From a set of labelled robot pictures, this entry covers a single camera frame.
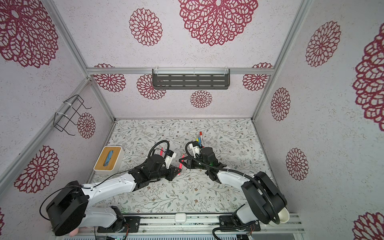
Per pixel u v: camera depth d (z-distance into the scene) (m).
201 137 1.09
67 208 0.42
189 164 0.73
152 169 0.64
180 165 0.81
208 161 0.68
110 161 0.91
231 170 0.56
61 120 0.73
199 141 1.06
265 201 0.43
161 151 0.74
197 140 1.07
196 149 0.78
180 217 0.76
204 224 0.76
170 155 0.74
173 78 0.95
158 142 0.65
